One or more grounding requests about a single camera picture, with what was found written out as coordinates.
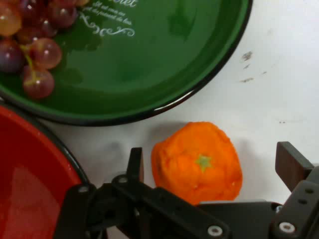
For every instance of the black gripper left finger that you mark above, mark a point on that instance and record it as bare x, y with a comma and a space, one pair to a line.
134, 199

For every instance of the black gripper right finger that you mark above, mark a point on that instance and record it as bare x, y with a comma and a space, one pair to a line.
299, 199

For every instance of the orange mandarin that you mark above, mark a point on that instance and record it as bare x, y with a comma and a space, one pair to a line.
197, 161

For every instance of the red round plate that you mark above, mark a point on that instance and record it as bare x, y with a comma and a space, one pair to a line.
27, 174

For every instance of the green round plate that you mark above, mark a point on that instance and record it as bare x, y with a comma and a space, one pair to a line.
149, 62

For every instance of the red grape bunch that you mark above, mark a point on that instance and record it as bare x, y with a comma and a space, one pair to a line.
43, 53

